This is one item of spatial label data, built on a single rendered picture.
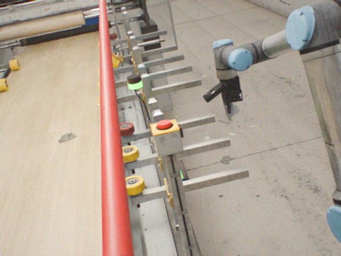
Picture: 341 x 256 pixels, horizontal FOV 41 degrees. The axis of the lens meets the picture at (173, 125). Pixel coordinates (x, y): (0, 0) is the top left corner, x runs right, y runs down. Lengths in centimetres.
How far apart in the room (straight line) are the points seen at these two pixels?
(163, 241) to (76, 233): 44
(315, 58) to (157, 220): 93
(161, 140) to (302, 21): 52
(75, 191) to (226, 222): 136
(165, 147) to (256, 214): 173
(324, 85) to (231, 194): 180
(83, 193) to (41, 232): 22
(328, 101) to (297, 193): 170
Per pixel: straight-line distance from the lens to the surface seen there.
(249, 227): 277
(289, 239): 267
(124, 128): 203
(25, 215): 164
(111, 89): 22
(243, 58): 187
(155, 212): 193
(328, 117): 139
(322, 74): 137
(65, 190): 170
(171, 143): 119
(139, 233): 184
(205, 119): 209
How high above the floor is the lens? 171
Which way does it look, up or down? 24 degrees down
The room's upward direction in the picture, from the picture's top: 11 degrees counter-clockwise
